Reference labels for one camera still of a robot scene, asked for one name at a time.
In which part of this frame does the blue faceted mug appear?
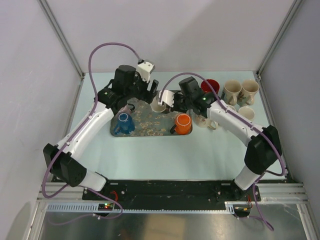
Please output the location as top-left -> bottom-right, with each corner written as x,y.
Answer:
113,112 -> 135,135

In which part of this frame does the cream coral pattern mug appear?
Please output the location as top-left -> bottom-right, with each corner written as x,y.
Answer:
241,79 -> 260,106

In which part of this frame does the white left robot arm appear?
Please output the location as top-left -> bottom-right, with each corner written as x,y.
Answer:
43,61 -> 159,200

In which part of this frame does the yellow faceted mug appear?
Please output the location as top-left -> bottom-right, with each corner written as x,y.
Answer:
238,106 -> 255,121

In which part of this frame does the aluminium rail right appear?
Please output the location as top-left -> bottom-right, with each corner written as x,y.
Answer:
257,183 -> 309,204

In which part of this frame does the floral patterned serving tray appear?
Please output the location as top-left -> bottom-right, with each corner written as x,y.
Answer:
110,98 -> 179,137

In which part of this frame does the grey slotted cable duct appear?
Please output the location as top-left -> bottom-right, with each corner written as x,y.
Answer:
44,201 -> 237,214

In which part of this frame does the tall cream seahorse mug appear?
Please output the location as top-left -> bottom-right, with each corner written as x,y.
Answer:
221,79 -> 242,106

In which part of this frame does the lilac mug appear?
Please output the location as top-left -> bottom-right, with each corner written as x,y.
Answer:
118,103 -> 136,115

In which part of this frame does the left aluminium frame post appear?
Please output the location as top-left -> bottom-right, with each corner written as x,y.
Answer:
37,0 -> 85,81

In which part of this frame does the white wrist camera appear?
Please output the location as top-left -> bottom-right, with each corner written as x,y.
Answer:
158,89 -> 175,108
136,59 -> 155,83

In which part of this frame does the cream mug with script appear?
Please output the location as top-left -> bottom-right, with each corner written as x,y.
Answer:
195,115 -> 219,130

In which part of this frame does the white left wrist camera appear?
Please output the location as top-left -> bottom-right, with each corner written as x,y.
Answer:
136,59 -> 155,83

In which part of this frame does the aluminium frame post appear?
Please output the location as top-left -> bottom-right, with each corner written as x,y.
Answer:
37,0 -> 85,81
256,0 -> 305,80

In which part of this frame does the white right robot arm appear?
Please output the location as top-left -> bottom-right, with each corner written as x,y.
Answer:
172,72 -> 285,201

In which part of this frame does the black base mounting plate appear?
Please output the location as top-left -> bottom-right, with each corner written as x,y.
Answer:
82,180 -> 261,211

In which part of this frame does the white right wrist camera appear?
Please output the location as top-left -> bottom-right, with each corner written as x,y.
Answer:
158,89 -> 175,108

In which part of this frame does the black mug orange trim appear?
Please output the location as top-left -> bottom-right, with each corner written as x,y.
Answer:
200,79 -> 220,94

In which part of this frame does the pink faceted mug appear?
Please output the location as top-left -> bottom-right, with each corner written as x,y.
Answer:
224,104 -> 237,113

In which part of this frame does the right aluminium frame post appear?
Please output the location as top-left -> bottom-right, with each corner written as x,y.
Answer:
256,0 -> 305,80

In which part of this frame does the orange mug black handle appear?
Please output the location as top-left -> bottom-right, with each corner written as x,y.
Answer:
169,113 -> 192,135

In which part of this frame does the dark green faceted mug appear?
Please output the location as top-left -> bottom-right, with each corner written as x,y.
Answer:
150,91 -> 167,113

